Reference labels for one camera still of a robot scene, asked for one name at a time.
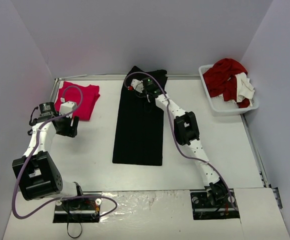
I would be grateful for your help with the white t shirt in basket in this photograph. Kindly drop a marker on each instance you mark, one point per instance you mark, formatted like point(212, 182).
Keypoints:
point(244, 89)

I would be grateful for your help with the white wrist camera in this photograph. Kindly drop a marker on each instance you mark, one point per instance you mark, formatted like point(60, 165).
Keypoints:
point(136, 85)
point(67, 109)

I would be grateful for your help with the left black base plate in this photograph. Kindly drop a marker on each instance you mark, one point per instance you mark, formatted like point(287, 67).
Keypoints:
point(83, 210)

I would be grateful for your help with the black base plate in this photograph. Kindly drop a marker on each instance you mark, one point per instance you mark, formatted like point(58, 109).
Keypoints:
point(203, 209)
point(83, 210)

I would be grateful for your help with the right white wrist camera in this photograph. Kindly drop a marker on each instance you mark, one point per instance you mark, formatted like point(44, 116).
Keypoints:
point(136, 85)

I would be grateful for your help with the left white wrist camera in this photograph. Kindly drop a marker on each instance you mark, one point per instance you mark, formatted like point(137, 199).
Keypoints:
point(67, 109)

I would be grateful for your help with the red t shirt in basket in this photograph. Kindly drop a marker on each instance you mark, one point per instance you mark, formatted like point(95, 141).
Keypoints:
point(221, 81)

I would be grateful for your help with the white plastic basket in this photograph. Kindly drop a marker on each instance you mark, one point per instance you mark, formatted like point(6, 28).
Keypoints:
point(218, 106)

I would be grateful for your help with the black t shirt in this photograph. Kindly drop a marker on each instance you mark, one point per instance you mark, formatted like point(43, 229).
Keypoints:
point(139, 131)

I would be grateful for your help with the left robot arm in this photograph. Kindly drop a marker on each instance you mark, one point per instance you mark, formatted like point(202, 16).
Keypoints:
point(41, 177)

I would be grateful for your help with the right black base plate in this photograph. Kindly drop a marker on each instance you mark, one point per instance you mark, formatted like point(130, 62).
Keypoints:
point(203, 209)

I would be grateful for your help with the folded pink t shirt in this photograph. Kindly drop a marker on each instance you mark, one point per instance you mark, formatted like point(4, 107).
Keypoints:
point(90, 93)

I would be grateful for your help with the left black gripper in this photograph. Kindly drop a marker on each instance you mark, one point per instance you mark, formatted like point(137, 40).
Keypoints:
point(66, 127)

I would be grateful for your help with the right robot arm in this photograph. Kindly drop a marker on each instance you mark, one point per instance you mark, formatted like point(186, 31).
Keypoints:
point(185, 132)

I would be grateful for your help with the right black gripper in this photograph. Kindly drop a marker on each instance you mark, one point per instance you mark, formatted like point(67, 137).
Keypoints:
point(140, 92)

